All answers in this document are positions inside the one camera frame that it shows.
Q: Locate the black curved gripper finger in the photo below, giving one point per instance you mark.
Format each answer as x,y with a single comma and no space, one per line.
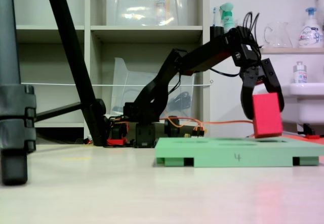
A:
246,100

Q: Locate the black holed gripper finger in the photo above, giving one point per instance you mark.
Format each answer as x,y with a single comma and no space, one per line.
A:
272,78

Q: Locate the clear glass pitcher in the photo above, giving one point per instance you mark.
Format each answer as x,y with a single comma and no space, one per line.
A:
277,35

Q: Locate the black cup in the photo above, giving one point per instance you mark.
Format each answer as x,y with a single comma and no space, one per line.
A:
216,33

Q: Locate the white soap pump bottle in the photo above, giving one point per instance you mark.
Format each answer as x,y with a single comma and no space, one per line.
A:
310,32

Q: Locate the clear plastic storage box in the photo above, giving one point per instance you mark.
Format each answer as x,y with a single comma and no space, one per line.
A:
136,9

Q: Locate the green shape sorting board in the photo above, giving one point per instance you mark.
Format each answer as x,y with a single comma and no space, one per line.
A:
227,153

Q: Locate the red square block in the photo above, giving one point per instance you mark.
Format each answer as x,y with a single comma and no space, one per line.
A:
267,115

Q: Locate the green spray bottle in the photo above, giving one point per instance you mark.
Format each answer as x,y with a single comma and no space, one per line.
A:
227,16

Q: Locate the small black red clamp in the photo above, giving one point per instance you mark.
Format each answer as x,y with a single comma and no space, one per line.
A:
310,134

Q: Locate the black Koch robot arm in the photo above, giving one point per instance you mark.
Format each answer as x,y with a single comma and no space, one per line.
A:
158,87

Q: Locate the small clear bottle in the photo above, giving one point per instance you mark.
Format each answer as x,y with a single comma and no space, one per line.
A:
300,73

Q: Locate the blue toothbrush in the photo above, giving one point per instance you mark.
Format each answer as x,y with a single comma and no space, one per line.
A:
214,15

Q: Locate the white sink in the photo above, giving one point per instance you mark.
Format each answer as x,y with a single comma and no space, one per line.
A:
303,100

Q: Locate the black tripod brace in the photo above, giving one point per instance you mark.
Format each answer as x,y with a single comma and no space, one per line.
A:
58,111

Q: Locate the pale shelf unit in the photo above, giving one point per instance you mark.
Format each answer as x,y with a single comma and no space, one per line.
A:
146,28

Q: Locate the black tripod leg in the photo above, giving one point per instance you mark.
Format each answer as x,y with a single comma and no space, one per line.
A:
12,107
73,57

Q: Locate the clear plastic bin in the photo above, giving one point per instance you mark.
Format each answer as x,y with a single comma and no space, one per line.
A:
131,87

